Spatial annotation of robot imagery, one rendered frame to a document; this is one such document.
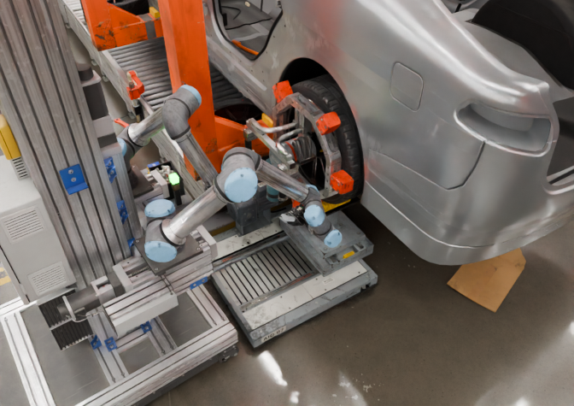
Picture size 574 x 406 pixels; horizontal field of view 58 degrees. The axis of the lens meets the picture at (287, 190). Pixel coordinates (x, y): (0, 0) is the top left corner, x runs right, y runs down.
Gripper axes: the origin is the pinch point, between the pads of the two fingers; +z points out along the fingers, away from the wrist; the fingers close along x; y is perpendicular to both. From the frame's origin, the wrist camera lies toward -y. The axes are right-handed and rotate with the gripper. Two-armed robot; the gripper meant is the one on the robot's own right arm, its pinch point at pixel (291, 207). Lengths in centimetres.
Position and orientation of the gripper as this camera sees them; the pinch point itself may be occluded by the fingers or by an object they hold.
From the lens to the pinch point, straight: 237.0
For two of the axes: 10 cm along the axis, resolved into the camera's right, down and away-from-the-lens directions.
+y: -4.7, -6.1, -6.4
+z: -5.2, -4.0, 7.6
